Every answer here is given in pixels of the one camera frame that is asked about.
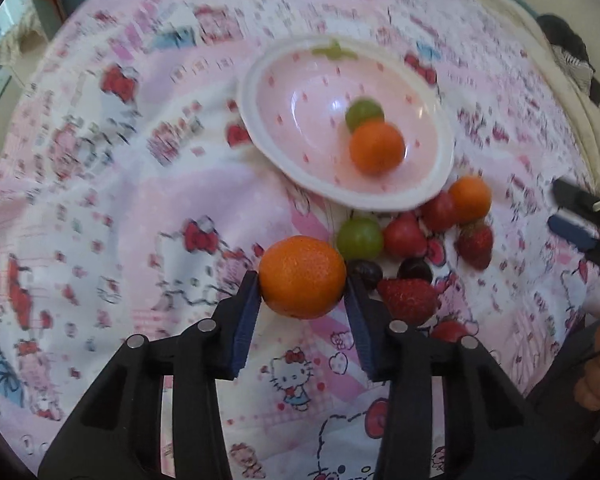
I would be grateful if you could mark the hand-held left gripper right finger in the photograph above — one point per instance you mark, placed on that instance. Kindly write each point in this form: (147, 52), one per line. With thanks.
(356, 310)

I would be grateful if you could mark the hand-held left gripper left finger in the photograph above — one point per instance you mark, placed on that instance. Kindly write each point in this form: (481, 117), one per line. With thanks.
(247, 312)

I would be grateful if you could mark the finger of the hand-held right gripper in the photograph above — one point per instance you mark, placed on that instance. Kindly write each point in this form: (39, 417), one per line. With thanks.
(570, 230)
(577, 199)

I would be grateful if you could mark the dark purple grape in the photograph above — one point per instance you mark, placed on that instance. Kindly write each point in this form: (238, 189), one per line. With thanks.
(364, 272)
(415, 269)

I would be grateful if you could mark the red strawberry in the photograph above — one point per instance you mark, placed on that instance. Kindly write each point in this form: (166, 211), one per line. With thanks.
(475, 245)
(410, 300)

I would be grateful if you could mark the orange mandarin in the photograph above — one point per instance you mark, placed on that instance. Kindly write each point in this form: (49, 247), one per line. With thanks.
(377, 147)
(302, 277)
(471, 199)

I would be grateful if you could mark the green grape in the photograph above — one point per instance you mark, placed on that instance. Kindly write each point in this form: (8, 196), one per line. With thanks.
(360, 237)
(362, 111)

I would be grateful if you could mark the red cherry tomato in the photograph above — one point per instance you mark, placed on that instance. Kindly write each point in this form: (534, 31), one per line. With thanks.
(405, 236)
(437, 210)
(450, 331)

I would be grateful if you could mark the pink strawberry-shaped bowl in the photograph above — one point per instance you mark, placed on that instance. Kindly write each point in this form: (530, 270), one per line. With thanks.
(300, 110)

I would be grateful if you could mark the dark cloth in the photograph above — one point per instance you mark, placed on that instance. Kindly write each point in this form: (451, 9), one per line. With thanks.
(572, 57)

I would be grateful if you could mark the pink cartoon printed blanket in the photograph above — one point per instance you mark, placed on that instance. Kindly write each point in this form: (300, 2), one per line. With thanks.
(130, 210)

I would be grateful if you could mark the beige fringed cloth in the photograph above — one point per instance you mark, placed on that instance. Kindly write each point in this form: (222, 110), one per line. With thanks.
(22, 35)

